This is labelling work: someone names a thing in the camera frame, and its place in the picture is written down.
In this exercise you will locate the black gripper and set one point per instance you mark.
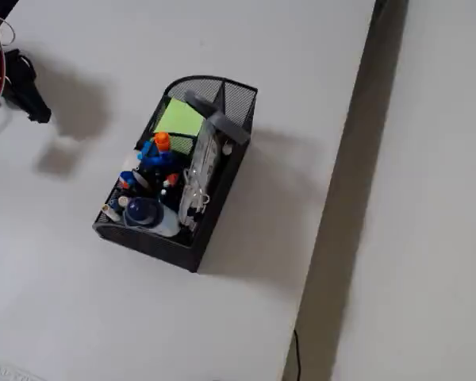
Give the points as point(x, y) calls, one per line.
point(25, 88)

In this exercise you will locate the white marker orange cap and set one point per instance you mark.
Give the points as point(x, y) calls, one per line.
point(162, 142)

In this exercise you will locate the blue marker black cap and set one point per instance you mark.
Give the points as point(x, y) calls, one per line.
point(160, 160)

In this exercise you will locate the black mesh desk organizer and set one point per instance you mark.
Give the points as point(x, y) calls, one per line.
point(210, 222)

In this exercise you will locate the green sticky note pad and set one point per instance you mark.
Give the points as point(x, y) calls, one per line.
point(178, 117)

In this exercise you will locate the white bottle blue cap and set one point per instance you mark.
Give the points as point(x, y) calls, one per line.
point(143, 214)

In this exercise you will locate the small red tipped item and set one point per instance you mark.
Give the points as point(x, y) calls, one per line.
point(171, 180)

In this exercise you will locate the clear printed plastic package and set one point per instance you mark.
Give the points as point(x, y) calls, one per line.
point(206, 155)

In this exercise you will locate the clear plastic clip box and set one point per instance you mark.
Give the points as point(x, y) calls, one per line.
point(192, 198)

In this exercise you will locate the grey stapler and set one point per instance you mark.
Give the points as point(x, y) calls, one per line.
point(226, 124)

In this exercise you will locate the small white cylinder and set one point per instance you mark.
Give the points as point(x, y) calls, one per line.
point(226, 149)

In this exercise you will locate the white power strip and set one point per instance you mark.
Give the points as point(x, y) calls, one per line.
point(8, 372)

